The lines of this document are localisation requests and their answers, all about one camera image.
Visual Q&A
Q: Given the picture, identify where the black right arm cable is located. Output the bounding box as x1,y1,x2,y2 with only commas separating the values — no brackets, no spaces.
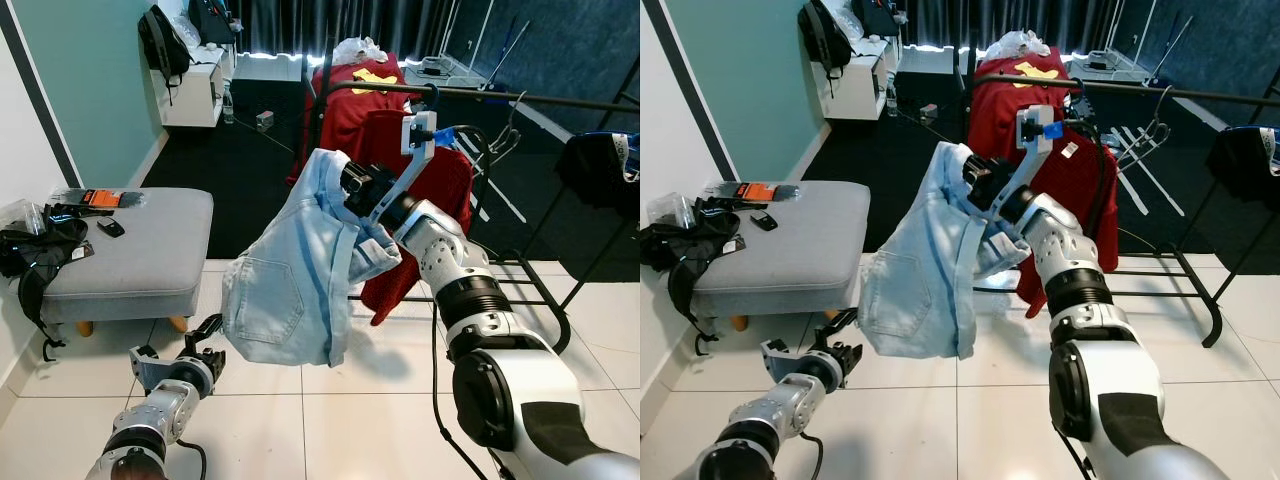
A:
428,122,498,480
1045,115,1119,480

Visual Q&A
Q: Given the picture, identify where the black backpack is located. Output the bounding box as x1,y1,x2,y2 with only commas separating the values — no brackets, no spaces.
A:
188,0,236,46
850,0,901,39

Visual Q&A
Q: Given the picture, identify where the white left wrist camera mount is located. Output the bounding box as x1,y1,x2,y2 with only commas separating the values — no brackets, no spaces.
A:
760,338,803,386
130,345,176,391

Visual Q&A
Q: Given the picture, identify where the crumpled white plastic bag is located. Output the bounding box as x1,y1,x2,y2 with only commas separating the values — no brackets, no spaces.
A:
330,38,386,69
985,30,1051,61

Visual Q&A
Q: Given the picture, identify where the black floor carpet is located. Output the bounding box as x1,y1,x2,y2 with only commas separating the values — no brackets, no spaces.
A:
140,75,640,281
800,70,1280,276

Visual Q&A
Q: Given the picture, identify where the dark window curtain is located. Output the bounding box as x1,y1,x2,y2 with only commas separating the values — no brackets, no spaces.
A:
895,0,1141,51
225,0,481,56

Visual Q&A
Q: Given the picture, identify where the black metal clothes rack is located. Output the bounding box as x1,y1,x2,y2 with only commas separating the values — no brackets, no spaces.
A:
305,40,640,356
960,40,1280,349

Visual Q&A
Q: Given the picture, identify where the clear plastic packaging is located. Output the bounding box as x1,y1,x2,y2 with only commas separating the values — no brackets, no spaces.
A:
645,190,701,226
0,198,51,236

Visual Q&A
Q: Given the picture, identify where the mop with blue head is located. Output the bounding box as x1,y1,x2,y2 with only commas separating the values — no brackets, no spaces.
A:
1140,10,1196,86
480,15,531,96

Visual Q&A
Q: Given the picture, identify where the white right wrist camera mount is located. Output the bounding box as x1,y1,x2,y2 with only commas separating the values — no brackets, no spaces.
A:
365,112,441,226
990,103,1056,216

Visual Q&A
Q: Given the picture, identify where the red t-shirt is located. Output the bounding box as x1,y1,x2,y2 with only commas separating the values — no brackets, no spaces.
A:
355,108,473,326
1015,100,1121,319

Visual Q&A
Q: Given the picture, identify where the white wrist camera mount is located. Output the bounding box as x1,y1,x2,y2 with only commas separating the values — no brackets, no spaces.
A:
130,345,176,391
760,338,803,386
365,112,441,226
990,103,1056,216

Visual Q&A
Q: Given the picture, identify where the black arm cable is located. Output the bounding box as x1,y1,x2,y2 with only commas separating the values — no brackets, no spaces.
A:
800,432,826,480
428,122,498,480
175,440,206,480
1045,115,1119,480

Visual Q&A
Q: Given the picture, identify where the grey upholstered ottoman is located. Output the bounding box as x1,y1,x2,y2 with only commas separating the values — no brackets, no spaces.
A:
40,185,214,336
690,180,871,331

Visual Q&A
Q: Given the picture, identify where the black garment with white label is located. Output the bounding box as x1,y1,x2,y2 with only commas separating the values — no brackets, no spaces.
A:
555,130,640,216
1205,125,1280,211

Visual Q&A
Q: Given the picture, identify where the white shelf unit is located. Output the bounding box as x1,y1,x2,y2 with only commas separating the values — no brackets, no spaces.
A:
825,35,901,121
165,40,236,129

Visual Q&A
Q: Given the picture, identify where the red flag covered table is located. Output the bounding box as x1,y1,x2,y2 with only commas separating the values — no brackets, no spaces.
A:
290,55,421,186
965,48,1086,151

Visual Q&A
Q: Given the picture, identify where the orange and black packet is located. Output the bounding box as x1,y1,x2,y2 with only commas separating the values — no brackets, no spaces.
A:
715,182,801,204
55,188,146,211

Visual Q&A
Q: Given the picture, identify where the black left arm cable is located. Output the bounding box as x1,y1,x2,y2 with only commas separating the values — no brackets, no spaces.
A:
800,432,826,480
175,440,206,480

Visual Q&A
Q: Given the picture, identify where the black strap bag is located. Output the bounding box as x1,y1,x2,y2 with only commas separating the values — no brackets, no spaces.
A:
0,205,96,361
640,205,746,351

